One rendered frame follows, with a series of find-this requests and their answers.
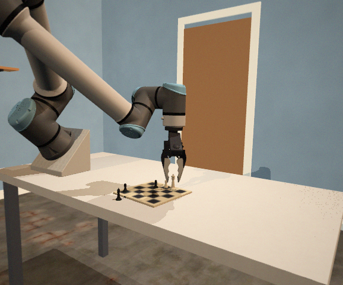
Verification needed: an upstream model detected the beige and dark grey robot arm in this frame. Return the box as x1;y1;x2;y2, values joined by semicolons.
0;0;186;160

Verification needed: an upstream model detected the black and cream chessboard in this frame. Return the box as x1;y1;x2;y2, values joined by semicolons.
120;181;192;208

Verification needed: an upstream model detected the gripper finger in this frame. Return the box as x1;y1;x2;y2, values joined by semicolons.
161;150;170;182
176;150;186;182

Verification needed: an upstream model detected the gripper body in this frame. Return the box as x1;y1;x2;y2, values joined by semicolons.
164;126;183;158

